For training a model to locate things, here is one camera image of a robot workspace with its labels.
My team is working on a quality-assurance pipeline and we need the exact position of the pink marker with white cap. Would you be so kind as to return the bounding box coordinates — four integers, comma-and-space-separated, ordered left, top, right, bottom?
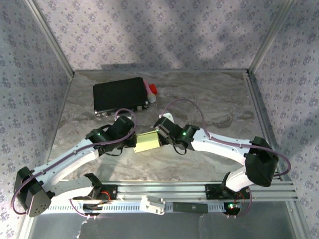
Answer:
143, 79, 158, 104

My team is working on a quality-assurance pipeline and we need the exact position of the flat black device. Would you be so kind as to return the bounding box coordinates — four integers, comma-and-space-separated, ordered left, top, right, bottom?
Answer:
172, 202, 209, 214

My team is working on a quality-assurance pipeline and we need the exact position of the circuit board with lights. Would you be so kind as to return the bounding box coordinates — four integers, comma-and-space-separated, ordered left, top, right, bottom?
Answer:
223, 201, 246, 215

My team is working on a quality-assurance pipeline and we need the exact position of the black cable loop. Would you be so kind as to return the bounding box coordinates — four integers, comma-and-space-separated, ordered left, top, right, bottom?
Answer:
173, 143, 188, 156

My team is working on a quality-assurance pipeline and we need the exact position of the black case with metal handle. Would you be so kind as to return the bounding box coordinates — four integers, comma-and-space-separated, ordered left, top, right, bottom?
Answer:
92, 77, 150, 119

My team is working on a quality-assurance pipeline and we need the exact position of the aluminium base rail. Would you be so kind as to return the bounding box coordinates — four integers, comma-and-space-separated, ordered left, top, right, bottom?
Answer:
54, 181, 299, 202

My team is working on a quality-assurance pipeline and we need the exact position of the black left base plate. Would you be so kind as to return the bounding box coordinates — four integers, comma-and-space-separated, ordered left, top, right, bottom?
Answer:
89, 183, 118, 201

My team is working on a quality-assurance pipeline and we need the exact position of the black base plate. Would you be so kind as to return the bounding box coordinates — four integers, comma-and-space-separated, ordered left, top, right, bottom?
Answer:
204, 183, 251, 200
89, 183, 118, 201

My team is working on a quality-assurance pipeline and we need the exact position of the aluminium side rail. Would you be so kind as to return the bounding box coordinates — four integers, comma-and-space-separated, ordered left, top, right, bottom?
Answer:
245, 71, 307, 239
18, 73, 75, 239

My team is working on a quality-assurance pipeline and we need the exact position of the white plastic bracket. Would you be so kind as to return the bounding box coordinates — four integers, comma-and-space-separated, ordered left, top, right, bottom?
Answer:
139, 195, 166, 216

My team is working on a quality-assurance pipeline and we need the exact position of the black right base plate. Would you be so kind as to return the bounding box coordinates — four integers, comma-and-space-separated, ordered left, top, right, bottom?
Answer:
204, 183, 251, 200

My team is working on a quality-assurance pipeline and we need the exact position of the white slotted cable duct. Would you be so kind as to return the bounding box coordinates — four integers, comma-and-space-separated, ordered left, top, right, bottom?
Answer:
48, 200, 241, 215

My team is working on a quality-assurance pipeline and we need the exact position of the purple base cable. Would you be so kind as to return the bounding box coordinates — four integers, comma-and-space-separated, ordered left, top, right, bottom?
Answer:
69, 198, 98, 220
224, 188, 254, 220

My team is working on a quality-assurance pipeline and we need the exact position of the aluminium frame post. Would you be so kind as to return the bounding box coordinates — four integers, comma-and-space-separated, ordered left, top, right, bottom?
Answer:
246, 0, 297, 75
24, 0, 75, 78

